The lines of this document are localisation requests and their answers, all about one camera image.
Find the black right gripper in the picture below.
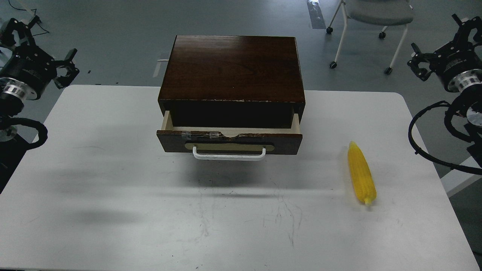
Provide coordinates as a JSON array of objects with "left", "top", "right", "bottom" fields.
[{"left": 407, "top": 14, "right": 482, "bottom": 93}]

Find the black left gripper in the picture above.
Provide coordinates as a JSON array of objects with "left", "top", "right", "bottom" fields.
[{"left": 0, "top": 17, "right": 80, "bottom": 100}]

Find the yellow corn cob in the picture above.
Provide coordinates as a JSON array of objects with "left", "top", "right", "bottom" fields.
[{"left": 347, "top": 141, "right": 377, "bottom": 206}]

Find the wooden drawer with white handle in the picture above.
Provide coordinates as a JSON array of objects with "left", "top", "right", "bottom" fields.
[{"left": 156, "top": 111, "right": 303, "bottom": 161}]

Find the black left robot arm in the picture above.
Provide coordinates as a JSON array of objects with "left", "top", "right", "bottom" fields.
[{"left": 0, "top": 15, "right": 79, "bottom": 189}]

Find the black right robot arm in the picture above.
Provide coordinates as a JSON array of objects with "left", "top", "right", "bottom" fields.
[{"left": 407, "top": 14, "right": 482, "bottom": 175}]

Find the dark wooden drawer cabinet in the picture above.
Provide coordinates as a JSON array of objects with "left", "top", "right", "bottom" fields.
[{"left": 158, "top": 35, "right": 306, "bottom": 128}]

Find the grey office chair on wheels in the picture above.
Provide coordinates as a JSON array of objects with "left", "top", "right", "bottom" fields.
[{"left": 326, "top": 0, "right": 414, "bottom": 75}]

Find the grey tape strip on floor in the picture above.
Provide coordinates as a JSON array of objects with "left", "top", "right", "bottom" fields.
[{"left": 307, "top": 0, "right": 326, "bottom": 29}]

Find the black cable on floor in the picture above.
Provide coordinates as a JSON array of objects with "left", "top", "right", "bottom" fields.
[{"left": 8, "top": 0, "right": 49, "bottom": 38}]

